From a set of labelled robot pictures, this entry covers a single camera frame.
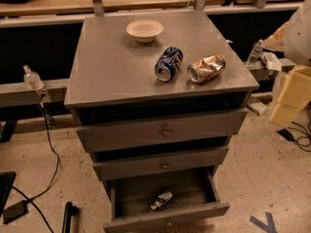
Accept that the clear water bottle right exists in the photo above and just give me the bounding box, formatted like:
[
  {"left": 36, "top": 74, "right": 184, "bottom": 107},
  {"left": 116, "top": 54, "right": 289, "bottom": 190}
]
[{"left": 246, "top": 40, "right": 264, "bottom": 68}]

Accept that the clear bottle on left rail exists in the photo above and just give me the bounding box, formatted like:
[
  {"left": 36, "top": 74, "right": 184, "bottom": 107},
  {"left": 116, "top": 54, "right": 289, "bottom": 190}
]
[{"left": 23, "top": 65, "right": 45, "bottom": 90}]

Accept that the grey bottom drawer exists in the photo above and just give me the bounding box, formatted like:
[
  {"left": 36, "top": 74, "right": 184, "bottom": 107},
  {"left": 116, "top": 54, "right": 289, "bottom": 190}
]
[{"left": 103, "top": 168, "right": 229, "bottom": 233}]

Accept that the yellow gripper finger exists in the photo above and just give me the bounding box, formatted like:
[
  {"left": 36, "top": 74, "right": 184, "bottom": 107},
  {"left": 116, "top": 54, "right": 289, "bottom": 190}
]
[{"left": 269, "top": 65, "right": 311, "bottom": 125}]

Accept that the grey drawer cabinet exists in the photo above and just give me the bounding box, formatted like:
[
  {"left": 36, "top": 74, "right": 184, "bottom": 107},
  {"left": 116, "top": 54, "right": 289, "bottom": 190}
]
[{"left": 63, "top": 9, "right": 260, "bottom": 233}]

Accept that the grey drawer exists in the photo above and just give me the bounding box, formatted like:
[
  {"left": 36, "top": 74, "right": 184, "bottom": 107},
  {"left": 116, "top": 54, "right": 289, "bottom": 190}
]
[
  {"left": 77, "top": 108, "right": 247, "bottom": 152},
  {"left": 103, "top": 168, "right": 229, "bottom": 233},
  {"left": 93, "top": 146, "right": 228, "bottom": 181}
]

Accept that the white paper packet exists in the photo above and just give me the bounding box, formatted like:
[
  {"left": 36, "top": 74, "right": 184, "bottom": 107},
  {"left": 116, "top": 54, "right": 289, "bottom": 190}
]
[{"left": 260, "top": 52, "right": 282, "bottom": 71}]

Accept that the blue crushed soda can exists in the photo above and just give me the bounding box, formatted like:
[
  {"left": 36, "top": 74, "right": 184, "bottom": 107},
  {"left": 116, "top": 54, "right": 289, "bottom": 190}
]
[{"left": 155, "top": 47, "right": 183, "bottom": 82}]

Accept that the white box on floor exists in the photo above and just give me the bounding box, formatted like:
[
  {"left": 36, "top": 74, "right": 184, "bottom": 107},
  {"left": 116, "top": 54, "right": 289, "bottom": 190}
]
[{"left": 248, "top": 102, "right": 267, "bottom": 116}]

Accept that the orange crushed soda can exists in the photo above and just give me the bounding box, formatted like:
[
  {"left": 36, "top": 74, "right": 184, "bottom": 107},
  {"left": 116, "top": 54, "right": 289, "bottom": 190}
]
[{"left": 188, "top": 54, "right": 225, "bottom": 83}]

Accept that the grey middle drawer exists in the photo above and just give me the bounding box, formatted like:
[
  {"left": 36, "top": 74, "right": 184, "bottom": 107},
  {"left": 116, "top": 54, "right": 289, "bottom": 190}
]
[{"left": 93, "top": 146, "right": 228, "bottom": 181}]

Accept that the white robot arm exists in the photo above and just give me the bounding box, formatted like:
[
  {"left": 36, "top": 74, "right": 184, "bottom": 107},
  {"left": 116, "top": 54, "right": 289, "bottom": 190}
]
[{"left": 264, "top": 0, "right": 311, "bottom": 125}]

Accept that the black cable on floor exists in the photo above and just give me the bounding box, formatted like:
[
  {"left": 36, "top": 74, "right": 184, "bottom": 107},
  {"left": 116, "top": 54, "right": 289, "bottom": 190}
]
[
  {"left": 288, "top": 104, "right": 311, "bottom": 153},
  {"left": 11, "top": 89, "right": 62, "bottom": 233}
]

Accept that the black power adapter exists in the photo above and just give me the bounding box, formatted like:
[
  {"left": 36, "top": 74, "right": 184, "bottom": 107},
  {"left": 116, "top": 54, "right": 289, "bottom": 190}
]
[
  {"left": 278, "top": 129, "right": 294, "bottom": 142},
  {"left": 3, "top": 200, "right": 27, "bottom": 224}
]

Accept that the black power adapter right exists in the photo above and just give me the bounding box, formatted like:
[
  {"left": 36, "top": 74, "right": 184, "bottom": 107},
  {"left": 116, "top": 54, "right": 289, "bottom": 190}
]
[{"left": 278, "top": 129, "right": 294, "bottom": 142}]

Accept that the grey top drawer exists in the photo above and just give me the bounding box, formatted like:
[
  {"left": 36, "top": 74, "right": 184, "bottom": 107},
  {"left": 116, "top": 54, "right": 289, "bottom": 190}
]
[{"left": 77, "top": 108, "right": 247, "bottom": 152}]

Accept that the black cable on left floor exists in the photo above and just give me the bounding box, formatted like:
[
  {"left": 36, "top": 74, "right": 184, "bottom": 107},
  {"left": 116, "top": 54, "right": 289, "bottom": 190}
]
[{"left": 11, "top": 89, "right": 62, "bottom": 233}]

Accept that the black post on floor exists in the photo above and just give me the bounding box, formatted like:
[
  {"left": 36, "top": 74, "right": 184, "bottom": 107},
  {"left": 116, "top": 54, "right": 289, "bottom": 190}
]
[{"left": 61, "top": 202, "right": 79, "bottom": 233}]

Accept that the black cable on right floor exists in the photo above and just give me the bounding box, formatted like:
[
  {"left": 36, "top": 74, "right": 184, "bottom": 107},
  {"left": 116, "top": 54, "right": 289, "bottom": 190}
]
[{"left": 288, "top": 104, "right": 311, "bottom": 153}]

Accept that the black power adapter left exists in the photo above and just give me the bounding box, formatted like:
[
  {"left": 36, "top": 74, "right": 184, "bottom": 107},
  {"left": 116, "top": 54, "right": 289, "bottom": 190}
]
[{"left": 3, "top": 200, "right": 27, "bottom": 224}]

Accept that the silver crushed redbull can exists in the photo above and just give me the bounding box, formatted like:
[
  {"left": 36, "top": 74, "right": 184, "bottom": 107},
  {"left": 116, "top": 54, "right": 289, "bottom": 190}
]
[{"left": 149, "top": 190, "right": 173, "bottom": 212}]

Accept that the black monitor edge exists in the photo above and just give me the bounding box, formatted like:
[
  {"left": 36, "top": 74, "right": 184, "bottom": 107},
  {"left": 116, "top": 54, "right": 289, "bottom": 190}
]
[{"left": 0, "top": 171, "right": 17, "bottom": 216}]

